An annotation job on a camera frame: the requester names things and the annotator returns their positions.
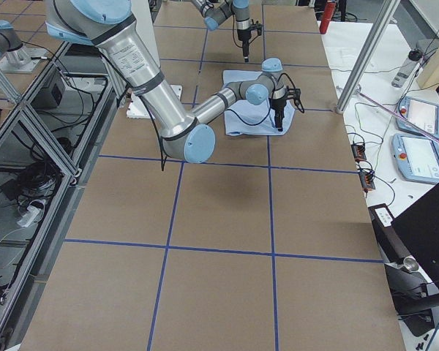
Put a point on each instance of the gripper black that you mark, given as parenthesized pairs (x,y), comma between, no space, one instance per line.
(278,106)
(243,36)

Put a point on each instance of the light blue t-shirt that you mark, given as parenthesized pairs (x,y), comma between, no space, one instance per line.
(243,118)

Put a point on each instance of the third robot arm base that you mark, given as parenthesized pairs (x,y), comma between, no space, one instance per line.
(15,56)

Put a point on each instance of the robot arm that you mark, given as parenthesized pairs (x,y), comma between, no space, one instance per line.
(213,17)
(186,135)

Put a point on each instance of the red cylinder tube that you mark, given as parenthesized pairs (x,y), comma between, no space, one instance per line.
(327,16)

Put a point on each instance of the orange connector board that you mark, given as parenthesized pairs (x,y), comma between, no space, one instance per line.
(365,169)

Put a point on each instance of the teach pendant near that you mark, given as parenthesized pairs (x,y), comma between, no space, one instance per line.
(417,158)

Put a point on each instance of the teach pendant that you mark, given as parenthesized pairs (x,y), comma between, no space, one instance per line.
(417,158)
(421,113)

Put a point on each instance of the teach pendant far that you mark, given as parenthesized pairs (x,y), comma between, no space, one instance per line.
(421,113)

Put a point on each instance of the reacher grabber stick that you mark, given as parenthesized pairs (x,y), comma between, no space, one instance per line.
(398,116)

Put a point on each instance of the black monitor on stand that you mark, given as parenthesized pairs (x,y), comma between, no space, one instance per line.
(410,243)

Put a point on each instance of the black power box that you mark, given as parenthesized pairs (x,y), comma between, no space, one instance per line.
(51,93)

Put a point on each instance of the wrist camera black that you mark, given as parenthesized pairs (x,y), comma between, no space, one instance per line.
(294,94)
(257,27)

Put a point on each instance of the aluminium frame post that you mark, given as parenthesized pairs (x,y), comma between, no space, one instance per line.
(371,42)

